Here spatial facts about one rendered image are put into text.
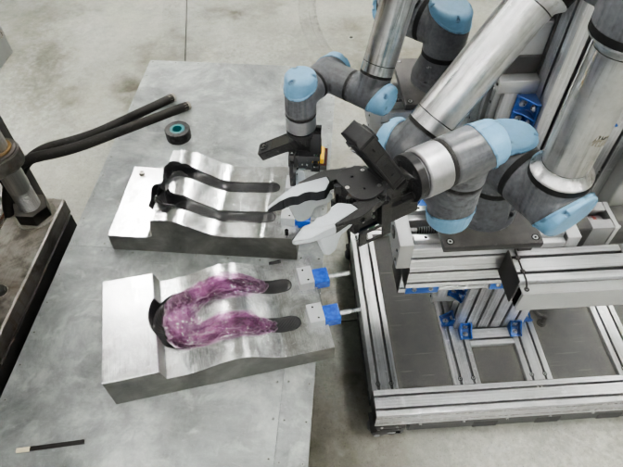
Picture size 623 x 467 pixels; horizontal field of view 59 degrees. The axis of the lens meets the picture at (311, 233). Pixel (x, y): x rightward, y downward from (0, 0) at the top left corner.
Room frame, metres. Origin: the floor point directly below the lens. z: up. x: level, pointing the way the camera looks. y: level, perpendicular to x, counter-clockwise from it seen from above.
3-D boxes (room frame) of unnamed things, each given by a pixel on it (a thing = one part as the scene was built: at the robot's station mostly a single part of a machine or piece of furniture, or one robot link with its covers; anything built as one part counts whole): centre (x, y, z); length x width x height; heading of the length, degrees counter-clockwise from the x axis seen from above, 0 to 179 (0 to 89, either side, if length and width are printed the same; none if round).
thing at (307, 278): (0.78, -0.03, 0.86); 0.13 x 0.05 x 0.05; 103
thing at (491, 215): (0.85, -0.39, 1.09); 0.15 x 0.15 x 0.10
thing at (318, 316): (0.67, -0.06, 0.86); 0.13 x 0.05 x 0.05; 103
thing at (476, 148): (0.60, -0.23, 1.43); 0.11 x 0.08 x 0.09; 120
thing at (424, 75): (1.34, -0.36, 1.09); 0.15 x 0.15 x 0.10
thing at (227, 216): (1.01, 0.26, 0.92); 0.35 x 0.16 x 0.09; 86
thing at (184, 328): (0.66, 0.22, 0.90); 0.26 x 0.18 x 0.08; 103
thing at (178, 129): (1.36, 0.43, 0.82); 0.08 x 0.08 x 0.04
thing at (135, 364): (0.65, 0.22, 0.86); 0.50 x 0.26 x 0.11; 103
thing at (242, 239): (1.02, 0.28, 0.87); 0.50 x 0.26 x 0.14; 86
